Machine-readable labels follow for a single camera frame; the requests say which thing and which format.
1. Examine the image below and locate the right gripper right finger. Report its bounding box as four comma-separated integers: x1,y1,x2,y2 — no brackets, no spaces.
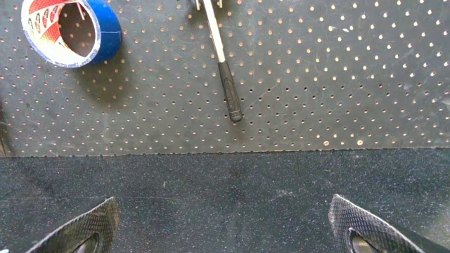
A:
327,193,450,253

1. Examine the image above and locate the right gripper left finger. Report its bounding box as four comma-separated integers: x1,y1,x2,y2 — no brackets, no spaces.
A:
24,195,121,253

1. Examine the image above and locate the hammer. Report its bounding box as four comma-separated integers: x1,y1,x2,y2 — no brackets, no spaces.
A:
201,0,244,124

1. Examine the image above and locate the roll of blue tape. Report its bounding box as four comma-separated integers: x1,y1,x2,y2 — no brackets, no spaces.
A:
20,0,123,69

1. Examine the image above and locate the black pegboard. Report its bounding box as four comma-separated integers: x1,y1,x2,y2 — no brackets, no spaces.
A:
0,0,450,158

